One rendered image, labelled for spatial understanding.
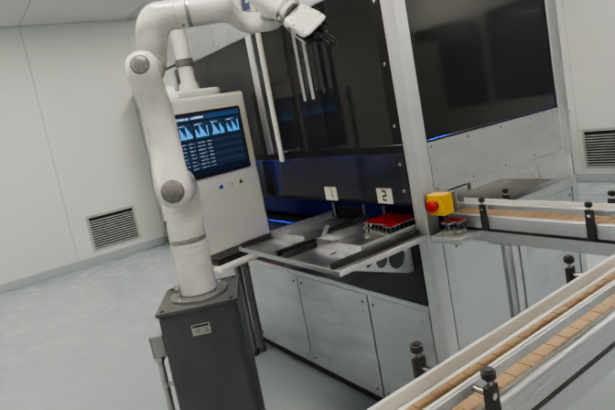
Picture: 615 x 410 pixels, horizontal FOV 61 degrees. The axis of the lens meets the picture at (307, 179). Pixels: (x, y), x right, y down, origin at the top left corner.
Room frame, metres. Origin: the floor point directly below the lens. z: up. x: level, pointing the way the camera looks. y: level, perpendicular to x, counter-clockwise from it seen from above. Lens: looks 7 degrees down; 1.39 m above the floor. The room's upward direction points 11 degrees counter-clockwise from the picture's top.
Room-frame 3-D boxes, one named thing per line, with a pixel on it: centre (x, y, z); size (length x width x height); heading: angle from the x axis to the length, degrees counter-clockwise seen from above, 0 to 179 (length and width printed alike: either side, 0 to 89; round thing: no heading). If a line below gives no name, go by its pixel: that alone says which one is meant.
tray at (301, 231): (2.19, -0.01, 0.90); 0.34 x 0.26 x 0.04; 124
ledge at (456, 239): (1.77, -0.48, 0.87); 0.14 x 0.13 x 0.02; 124
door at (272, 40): (2.41, 0.01, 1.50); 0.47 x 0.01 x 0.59; 34
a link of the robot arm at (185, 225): (1.72, 0.43, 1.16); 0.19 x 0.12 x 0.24; 6
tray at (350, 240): (1.90, -0.20, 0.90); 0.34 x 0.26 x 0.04; 124
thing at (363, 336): (2.93, -0.23, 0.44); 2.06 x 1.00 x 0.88; 34
